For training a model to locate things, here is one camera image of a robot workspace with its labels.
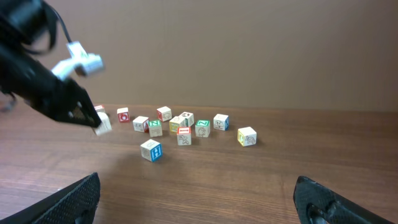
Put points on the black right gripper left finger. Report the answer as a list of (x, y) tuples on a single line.
[(75, 204)]

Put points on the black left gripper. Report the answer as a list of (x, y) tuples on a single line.
[(63, 101)]

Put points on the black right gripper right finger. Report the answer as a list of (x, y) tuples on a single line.
[(316, 203)]

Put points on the red Y letter block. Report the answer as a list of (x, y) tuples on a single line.
[(105, 125)]

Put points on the green N letter block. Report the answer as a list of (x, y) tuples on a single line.
[(155, 128)]

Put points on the blue H picture block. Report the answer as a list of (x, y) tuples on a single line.
[(151, 150)]

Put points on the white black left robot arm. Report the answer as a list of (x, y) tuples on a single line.
[(29, 28)]

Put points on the red I letter block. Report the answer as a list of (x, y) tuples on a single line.
[(100, 109)]

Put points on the red number 6 block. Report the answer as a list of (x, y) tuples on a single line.
[(123, 115)]

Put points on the teal edged picture block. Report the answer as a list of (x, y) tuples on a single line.
[(140, 124)]

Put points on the red M letter block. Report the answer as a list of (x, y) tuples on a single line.
[(164, 113)]

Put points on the yellow edged star block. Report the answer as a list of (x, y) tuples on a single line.
[(176, 122)]

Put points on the yellow C letter block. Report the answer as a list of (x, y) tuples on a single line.
[(247, 136)]

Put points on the white ball picture block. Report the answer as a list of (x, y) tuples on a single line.
[(188, 118)]

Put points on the red I picture block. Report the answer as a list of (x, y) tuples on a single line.
[(184, 136)]

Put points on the green Z letter block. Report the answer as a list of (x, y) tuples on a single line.
[(202, 128)]

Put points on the yellow edged picture block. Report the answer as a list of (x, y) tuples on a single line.
[(221, 122)]

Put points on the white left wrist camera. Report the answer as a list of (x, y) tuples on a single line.
[(82, 63)]

